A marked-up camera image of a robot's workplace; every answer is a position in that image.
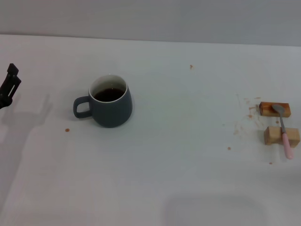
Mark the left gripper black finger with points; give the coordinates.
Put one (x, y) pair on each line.
(7, 91)

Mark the grey ceramic mug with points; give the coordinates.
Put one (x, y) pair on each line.
(113, 113)

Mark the dark coffee liquid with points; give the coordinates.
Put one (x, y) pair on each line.
(108, 95)

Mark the brown stained wooden block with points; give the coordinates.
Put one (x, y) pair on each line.
(266, 109)

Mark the pale wooden block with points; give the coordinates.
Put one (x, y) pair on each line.
(272, 135)

